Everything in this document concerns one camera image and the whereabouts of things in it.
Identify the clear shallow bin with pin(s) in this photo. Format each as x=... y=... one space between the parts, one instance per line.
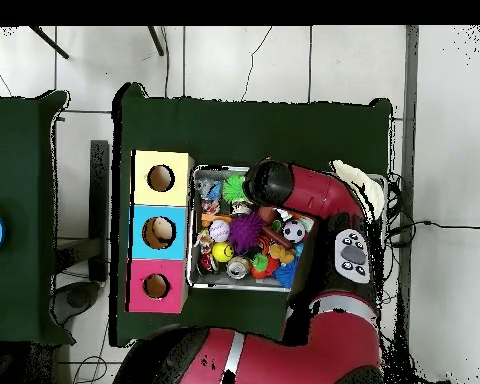
x=224 y=283

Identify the large blue spiky ball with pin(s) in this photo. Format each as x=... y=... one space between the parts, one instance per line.
x=284 y=274

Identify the small soccer ball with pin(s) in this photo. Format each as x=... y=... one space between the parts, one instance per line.
x=294 y=231

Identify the cream knitted cloth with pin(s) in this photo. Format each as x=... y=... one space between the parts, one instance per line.
x=348 y=170

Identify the green covered side table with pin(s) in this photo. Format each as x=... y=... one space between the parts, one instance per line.
x=16 y=200

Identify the black tripod leg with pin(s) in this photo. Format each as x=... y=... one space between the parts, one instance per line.
x=156 y=40
x=48 y=42

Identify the crushed plastic water bottle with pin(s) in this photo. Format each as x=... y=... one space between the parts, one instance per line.
x=206 y=188

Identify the white baseball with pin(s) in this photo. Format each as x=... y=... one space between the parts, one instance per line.
x=219 y=230

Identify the dark green table cloth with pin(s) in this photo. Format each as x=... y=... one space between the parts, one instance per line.
x=248 y=128

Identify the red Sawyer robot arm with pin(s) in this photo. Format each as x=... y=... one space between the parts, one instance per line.
x=312 y=188

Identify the purple spiky ball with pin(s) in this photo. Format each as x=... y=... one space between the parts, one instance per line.
x=246 y=232

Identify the green spiky ball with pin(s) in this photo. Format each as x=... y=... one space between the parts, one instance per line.
x=234 y=189

